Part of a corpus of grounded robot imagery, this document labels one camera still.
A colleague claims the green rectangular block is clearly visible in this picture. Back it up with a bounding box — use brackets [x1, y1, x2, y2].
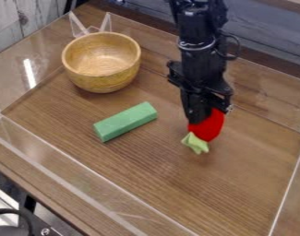
[92, 101, 158, 143]

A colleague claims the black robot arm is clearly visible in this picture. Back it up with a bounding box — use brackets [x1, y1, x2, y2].
[166, 0, 233, 124]

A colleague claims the black cable lower left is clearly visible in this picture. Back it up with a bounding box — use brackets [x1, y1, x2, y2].
[0, 207, 34, 236]

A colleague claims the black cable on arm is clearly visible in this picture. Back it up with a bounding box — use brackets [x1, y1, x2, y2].
[214, 32, 242, 61]

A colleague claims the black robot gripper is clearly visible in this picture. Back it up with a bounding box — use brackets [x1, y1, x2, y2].
[166, 38, 233, 124]

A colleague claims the black metal table frame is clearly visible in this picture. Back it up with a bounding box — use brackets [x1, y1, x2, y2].
[19, 195, 63, 236]

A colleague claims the clear acrylic tray enclosure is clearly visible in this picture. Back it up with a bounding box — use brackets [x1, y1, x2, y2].
[0, 17, 300, 236]

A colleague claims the red plush radish toy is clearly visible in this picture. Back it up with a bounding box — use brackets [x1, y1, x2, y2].
[182, 108, 225, 155]

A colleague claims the wooden bowl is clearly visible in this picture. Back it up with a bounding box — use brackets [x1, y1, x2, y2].
[60, 32, 141, 93]

